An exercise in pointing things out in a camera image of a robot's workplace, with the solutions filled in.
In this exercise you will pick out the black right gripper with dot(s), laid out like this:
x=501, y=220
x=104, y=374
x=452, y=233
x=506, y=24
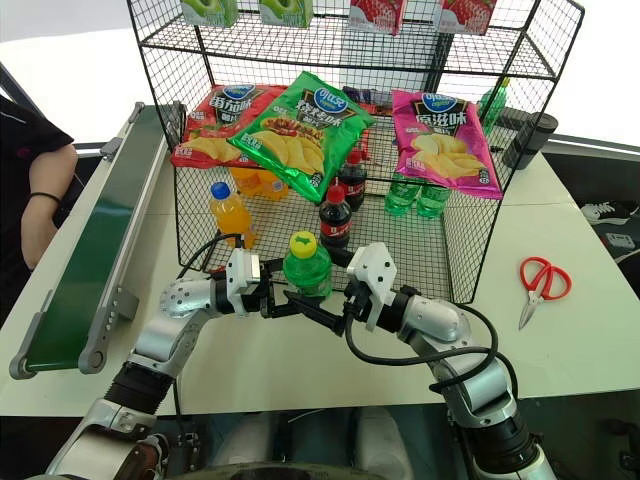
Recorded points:
x=356, y=302

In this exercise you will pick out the black tumbler cup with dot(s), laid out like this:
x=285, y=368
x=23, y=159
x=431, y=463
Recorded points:
x=527, y=140

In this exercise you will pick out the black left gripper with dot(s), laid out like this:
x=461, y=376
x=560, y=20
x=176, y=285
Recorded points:
x=262, y=297

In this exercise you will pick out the green bottle behind rack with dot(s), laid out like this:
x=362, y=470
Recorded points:
x=492, y=107

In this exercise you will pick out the green apple drink carton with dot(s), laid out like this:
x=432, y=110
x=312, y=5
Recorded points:
x=286, y=11
x=210, y=11

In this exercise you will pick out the strawberry drink carton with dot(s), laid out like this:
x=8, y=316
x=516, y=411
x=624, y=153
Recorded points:
x=376, y=15
x=467, y=14

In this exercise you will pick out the person's bare forearm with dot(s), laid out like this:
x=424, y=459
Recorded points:
x=47, y=200

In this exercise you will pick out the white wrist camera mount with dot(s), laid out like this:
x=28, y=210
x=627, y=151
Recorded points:
x=376, y=272
x=239, y=272

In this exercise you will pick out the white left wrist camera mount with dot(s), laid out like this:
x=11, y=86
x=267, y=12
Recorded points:
x=239, y=272

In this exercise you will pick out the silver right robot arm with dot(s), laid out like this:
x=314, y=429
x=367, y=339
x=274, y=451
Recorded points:
x=465, y=370

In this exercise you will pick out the green potato chips bag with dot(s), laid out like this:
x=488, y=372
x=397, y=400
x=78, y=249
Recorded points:
x=300, y=130

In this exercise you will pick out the orange soda bottle blue cap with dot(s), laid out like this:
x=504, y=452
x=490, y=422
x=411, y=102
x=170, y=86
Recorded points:
x=231, y=215

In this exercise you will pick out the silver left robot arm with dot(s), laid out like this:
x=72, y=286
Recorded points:
x=165, y=340

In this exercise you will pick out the cola bottle red cap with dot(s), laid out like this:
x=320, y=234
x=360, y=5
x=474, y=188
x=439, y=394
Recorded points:
x=352, y=182
x=335, y=220

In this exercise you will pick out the green soda bottle yellow cap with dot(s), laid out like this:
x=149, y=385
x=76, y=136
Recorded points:
x=306, y=270

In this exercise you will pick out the red potato chips bag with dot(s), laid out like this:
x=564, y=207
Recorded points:
x=220, y=120

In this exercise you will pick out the pink potato chips bag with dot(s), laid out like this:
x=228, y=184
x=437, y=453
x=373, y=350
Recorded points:
x=442, y=145

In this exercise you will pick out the green conveyor belt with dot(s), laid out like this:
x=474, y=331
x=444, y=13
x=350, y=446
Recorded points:
x=95, y=245

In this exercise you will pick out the white rounded robot leg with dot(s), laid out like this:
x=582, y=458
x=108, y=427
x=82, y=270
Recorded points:
x=382, y=445
x=250, y=442

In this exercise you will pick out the person's black shirt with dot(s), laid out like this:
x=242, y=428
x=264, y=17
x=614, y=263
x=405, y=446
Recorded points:
x=22, y=130

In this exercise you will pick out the black and white sneaker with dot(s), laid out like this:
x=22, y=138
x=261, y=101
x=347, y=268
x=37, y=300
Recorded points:
x=612, y=212

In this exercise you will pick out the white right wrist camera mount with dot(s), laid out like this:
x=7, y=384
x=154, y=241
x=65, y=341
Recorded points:
x=376, y=272

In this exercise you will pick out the purple snack packets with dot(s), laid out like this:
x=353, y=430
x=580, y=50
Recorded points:
x=367, y=97

